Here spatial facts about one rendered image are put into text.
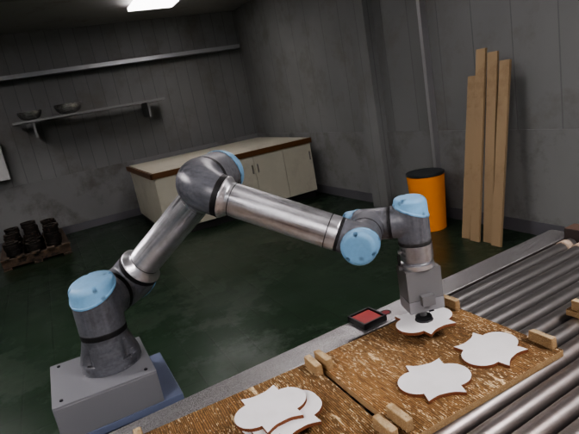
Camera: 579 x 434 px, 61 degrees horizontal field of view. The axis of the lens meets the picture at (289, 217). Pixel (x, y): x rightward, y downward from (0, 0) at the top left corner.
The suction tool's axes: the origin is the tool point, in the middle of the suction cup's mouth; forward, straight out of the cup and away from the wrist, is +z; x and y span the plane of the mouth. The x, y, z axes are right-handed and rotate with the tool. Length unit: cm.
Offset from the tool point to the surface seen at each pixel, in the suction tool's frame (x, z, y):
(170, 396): 10, 9, -64
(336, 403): -18.3, 2.2, -26.9
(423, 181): 330, 44, 138
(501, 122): 268, -5, 182
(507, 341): -13.2, 1.3, 13.3
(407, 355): -7.8, 2.2, -7.6
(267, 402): -17.3, -1.1, -40.3
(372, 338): 2.6, 2.2, -12.5
